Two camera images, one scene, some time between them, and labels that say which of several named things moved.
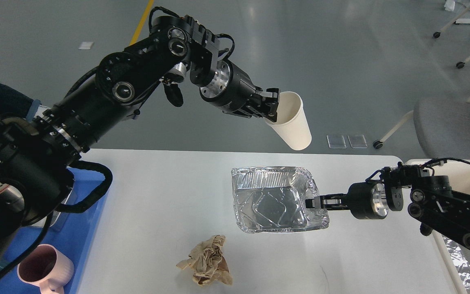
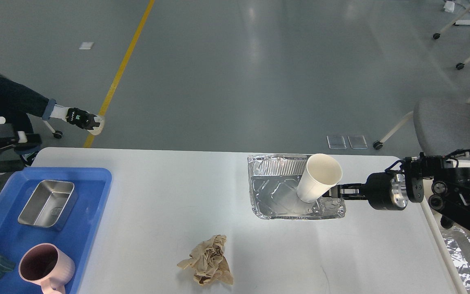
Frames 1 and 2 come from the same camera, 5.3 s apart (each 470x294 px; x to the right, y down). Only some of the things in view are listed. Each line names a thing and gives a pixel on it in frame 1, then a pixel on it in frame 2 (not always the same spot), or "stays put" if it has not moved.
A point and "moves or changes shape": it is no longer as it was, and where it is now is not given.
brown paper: x=208 y=262 stays put
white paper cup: x=291 y=123 -> x=322 y=173
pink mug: x=45 y=266 stays put
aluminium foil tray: x=273 y=199 moves or changes shape
